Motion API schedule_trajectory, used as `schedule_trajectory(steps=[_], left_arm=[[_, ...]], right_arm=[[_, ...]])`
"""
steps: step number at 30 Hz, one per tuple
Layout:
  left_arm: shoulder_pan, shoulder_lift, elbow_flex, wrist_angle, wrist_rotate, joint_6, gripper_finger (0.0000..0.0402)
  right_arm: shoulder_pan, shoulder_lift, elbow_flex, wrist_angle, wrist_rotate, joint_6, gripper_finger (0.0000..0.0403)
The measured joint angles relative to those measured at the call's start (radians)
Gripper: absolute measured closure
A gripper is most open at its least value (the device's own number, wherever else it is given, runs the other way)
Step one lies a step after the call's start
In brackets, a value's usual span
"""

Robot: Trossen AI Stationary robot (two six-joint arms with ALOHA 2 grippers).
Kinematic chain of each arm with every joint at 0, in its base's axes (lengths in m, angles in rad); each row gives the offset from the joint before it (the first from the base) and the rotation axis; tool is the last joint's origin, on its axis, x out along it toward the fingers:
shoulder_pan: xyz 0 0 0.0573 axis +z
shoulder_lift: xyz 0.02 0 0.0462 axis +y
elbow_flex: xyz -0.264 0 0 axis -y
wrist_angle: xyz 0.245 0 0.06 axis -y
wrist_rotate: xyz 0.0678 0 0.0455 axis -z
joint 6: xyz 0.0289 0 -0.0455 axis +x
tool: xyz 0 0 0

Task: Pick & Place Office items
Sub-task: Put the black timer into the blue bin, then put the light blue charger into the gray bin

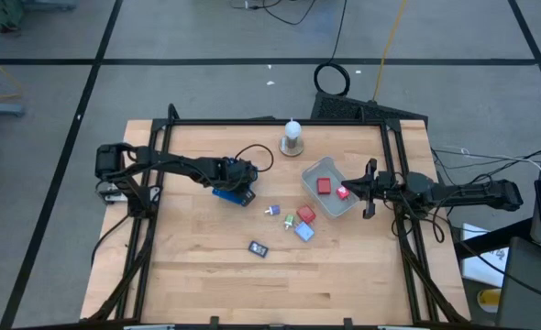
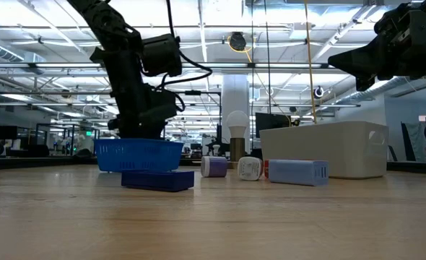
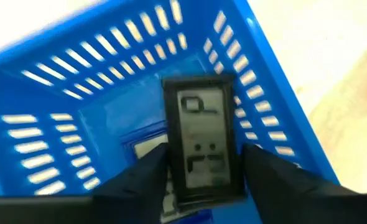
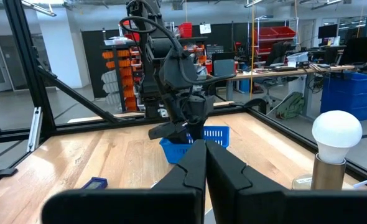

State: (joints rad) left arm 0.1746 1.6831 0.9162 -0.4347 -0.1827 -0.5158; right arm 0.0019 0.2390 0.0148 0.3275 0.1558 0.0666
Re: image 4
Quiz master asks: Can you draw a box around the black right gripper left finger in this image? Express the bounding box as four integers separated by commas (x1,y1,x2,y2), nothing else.
42,139,207,224

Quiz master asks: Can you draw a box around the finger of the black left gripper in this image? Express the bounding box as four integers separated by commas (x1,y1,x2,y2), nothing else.
189,120,207,142
148,121,189,144

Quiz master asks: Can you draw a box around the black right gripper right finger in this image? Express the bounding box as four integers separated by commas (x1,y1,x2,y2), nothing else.
206,139,367,224

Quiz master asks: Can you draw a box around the wooden office desk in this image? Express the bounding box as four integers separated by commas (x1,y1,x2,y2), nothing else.
226,64,357,102

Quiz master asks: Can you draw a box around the black office chair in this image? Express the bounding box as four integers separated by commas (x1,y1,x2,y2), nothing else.
254,42,293,106

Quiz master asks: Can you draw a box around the blue plastic basket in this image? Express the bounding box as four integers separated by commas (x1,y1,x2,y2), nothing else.
159,125,230,165

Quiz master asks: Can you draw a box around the dark blue digital timer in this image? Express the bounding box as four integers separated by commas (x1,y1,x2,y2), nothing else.
81,176,109,190

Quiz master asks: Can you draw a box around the orange parts bin rack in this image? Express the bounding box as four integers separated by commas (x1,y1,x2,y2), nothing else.
101,37,147,113

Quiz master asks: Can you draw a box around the red plastic crate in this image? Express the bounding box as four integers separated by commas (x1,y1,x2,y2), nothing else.
179,22,193,39

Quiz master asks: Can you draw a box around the green backpack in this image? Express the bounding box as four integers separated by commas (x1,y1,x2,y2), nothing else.
275,91,305,121

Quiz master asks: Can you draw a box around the white bulb on brass base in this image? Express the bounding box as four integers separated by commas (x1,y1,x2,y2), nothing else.
291,110,363,191

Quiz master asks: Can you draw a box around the red storage bins shelf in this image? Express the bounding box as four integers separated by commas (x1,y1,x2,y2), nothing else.
253,26,296,60

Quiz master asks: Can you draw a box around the white plastic tub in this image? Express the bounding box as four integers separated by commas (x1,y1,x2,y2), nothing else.
286,52,309,68

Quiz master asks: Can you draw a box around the blue storage tote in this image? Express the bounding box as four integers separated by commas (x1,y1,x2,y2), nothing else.
322,71,367,94
320,104,367,121
320,90,367,108

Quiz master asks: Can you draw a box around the black desk monitor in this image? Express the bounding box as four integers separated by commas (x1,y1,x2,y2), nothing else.
317,24,339,40

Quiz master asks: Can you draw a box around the yellow hanging cable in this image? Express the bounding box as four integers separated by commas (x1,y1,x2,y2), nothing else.
249,0,256,100

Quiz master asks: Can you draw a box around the silver aluminium bracket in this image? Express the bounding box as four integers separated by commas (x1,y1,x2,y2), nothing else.
26,106,44,153

